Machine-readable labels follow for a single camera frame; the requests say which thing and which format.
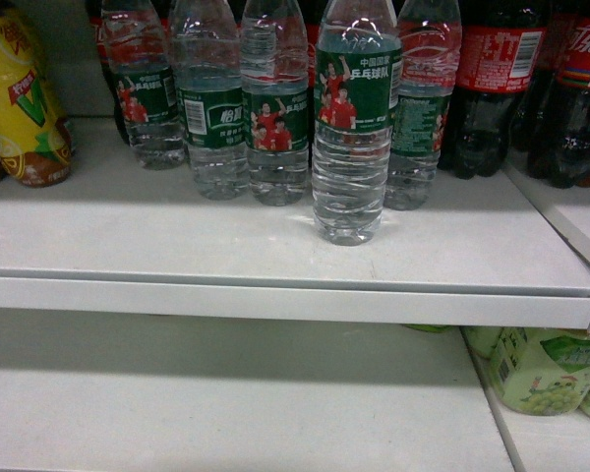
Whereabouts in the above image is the clear water bottle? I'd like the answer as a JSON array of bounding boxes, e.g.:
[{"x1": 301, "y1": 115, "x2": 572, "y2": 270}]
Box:
[{"x1": 312, "y1": 1, "x2": 402, "y2": 246}]

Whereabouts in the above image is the water bottle red players label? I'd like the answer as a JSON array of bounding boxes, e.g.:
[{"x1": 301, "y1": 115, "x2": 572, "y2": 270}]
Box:
[{"x1": 240, "y1": 0, "x2": 309, "y2": 207}]

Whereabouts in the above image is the white metal shelf board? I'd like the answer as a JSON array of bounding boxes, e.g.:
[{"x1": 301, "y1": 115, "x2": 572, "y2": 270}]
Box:
[{"x1": 0, "y1": 119, "x2": 590, "y2": 333}]

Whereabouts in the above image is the water bottle barcode label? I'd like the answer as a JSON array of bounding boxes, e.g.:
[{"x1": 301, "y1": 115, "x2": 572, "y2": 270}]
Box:
[{"x1": 169, "y1": 1, "x2": 249, "y2": 201}]

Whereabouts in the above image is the water bottle right rear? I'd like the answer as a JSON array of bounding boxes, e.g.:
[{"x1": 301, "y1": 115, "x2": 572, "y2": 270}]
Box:
[{"x1": 384, "y1": 0, "x2": 462, "y2": 210}]

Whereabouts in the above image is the water bottle far left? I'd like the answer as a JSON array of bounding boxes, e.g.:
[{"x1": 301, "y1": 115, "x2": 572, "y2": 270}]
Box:
[{"x1": 101, "y1": 1, "x2": 186, "y2": 170}]

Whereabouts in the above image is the yellow lemon tea bottle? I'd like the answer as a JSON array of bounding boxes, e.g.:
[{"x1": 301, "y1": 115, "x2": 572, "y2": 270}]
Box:
[{"x1": 0, "y1": 3, "x2": 72, "y2": 188}]

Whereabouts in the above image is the green grape juice carton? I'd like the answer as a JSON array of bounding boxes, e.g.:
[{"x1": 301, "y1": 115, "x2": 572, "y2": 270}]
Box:
[{"x1": 488, "y1": 327, "x2": 590, "y2": 416}]

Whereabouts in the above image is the cola bottle red label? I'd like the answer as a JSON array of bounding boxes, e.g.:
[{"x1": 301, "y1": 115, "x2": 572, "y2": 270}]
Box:
[{"x1": 438, "y1": 1, "x2": 551, "y2": 179}]

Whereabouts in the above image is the cola bottle far right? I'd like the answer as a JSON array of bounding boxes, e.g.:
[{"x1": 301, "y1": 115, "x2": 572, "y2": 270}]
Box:
[{"x1": 527, "y1": 1, "x2": 590, "y2": 189}]

